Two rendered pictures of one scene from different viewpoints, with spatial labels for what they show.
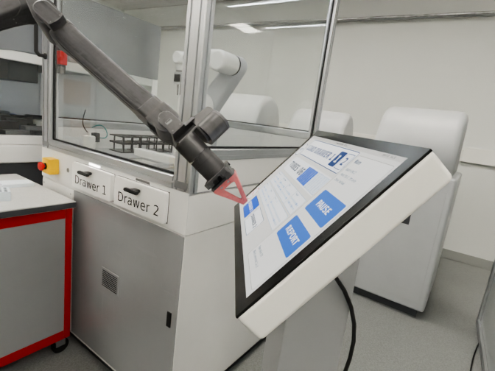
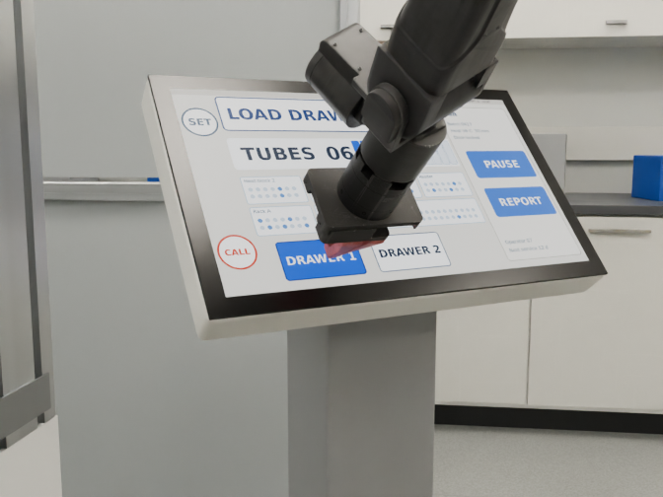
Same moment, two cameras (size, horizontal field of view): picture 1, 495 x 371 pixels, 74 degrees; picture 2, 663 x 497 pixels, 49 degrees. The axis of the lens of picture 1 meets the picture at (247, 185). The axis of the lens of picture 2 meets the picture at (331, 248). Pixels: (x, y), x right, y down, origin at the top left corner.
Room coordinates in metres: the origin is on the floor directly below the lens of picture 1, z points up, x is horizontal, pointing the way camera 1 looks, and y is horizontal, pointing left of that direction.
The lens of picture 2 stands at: (1.05, 0.68, 1.12)
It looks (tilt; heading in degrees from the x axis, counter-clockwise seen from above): 8 degrees down; 246
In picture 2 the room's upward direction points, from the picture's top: straight up
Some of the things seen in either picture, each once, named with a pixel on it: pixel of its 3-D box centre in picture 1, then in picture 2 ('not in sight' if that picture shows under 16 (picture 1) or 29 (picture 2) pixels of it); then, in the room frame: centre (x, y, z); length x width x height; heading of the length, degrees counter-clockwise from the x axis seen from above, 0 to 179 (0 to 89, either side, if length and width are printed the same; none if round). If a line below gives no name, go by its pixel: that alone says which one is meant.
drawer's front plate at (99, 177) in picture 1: (91, 180); not in sight; (1.33, 0.65, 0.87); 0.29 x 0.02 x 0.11; 56
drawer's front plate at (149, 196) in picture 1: (139, 198); not in sight; (1.15, 0.38, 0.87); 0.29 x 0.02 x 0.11; 56
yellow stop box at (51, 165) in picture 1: (49, 165); not in sight; (1.50, 0.93, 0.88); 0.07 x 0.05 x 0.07; 56
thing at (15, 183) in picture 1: (15, 183); not in sight; (1.50, 1.09, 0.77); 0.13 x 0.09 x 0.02; 142
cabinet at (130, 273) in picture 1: (177, 258); not in sight; (1.70, 0.34, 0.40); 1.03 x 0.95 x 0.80; 56
